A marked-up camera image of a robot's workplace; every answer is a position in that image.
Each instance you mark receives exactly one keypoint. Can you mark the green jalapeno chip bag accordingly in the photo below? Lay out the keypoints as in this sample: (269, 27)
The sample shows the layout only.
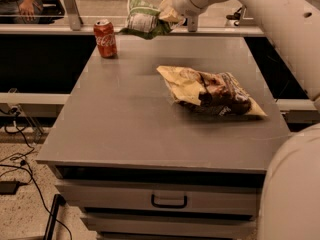
(143, 21)

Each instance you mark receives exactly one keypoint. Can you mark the middle metal rail bracket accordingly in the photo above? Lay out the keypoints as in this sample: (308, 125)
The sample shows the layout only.
(192, 24)

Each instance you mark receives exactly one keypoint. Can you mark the grey drawer cabinet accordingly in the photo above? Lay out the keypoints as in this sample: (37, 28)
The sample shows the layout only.
(120, 138)

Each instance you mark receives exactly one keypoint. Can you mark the black power adapter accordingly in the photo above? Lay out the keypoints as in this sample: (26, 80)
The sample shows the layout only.
(9, 187)

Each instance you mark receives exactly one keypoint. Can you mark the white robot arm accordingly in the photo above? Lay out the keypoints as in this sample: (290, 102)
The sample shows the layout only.
(290, 200)

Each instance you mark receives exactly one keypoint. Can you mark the black drawer handle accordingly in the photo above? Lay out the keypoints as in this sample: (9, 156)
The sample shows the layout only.
(169, 203)

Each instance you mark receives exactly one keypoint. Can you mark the red coke can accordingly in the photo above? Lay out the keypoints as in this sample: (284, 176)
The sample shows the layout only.
(105, 38)

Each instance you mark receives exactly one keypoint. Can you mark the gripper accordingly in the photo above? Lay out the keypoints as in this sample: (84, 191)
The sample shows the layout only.
(168, 13)

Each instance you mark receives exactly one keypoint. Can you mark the seated person in background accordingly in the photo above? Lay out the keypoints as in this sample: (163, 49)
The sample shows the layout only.
(30, 11)

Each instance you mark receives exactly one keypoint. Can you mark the left metal rail bracket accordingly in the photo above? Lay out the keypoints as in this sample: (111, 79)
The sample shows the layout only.
(74, 18)

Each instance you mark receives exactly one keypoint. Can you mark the metal rail bracket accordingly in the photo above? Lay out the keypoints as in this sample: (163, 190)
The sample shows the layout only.
(74, 18)
(192, 24)

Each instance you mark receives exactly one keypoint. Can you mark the yellow brown chip bag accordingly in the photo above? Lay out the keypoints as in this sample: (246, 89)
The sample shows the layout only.
(215, 94)

